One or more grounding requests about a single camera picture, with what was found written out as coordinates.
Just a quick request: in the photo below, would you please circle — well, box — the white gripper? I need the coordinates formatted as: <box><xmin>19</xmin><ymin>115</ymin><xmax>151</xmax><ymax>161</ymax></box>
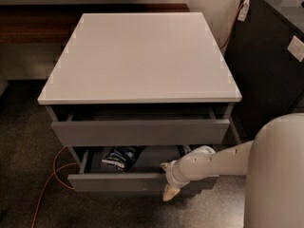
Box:
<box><xmin>160</xmin><ymin>160</ymin><xmax>190</xmax><ymax>201</ymax></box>

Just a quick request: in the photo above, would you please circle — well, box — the grey drawer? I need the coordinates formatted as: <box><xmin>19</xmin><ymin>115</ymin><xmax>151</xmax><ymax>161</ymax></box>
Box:
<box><xmin>66</xmin><ymin>144</ymin><xmax>219</xmax><ymax>194</ymax></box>
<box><xmin>51</xmin><ymin>115</ymin><xmax>230</xmax><ymax>147</ymax></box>

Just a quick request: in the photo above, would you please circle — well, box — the blue chip bag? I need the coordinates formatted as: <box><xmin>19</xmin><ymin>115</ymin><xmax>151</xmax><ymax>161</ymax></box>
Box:
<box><xmin>102</xmin><ymin>145</ymin><xmax>145</xmax><ymax>172</ymax></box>

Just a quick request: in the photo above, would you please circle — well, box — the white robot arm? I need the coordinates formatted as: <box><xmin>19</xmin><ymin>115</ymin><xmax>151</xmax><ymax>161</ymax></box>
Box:
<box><xmin>161</xmin><ymin>113</ymin><xmax>304</xmax><ymax>228</ymax></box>

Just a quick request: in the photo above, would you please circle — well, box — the grey drawer cabinet white top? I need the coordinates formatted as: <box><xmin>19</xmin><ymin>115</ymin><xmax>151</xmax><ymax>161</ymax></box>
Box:
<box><xmin>36</xmin><ymin>11</ymin><xmax>243</xmax><ymax>198</ymax></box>

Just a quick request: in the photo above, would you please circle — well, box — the grey top drawer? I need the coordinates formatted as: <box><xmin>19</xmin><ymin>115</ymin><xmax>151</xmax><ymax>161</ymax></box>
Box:
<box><xmin>51</xmin><ymin>115</ymin><xmax>230</xmax><ymax>147</ymax></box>

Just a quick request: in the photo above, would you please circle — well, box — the small black snack packet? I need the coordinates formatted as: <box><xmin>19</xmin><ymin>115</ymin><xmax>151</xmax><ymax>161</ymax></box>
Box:
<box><xmin>177</xmin><ymin>145</ymin><xmax>192</xmax><ymax>156</ymax></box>

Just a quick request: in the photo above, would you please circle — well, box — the black side cabinet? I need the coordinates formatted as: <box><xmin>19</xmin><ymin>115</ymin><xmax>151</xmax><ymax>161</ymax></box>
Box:
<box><xmin>225</xmin><ymin>0</ymin><xmax>304</xmax><ymax>140</ymax></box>

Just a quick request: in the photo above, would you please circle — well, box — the dark wooden bench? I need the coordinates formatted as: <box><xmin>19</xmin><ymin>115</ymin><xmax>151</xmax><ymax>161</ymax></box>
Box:
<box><xmin>0</xmin><ymin>4</ymin><xmax>189</xmax><ymax>44</ymax></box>

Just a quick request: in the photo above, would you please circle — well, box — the orange cable on floor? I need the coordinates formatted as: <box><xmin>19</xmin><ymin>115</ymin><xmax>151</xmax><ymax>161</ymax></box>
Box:
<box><xmin>30</xmin><ymin>146</ymin><xmax>79</xmax><ymax>228</ymax></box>

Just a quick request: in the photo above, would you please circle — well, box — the white wall outlet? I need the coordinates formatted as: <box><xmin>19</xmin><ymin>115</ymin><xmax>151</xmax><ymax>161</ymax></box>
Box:
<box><xmin>287</xmin><ymin>36</ymin><xmax>304</xmax><ymax>62</ymax></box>

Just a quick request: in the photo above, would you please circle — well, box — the white cable tag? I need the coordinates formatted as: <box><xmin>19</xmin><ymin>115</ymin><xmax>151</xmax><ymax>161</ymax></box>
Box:
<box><xmin>237</xmin><ymin>0</ymin><xmax>250</xmax><ymax>22</ymax></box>

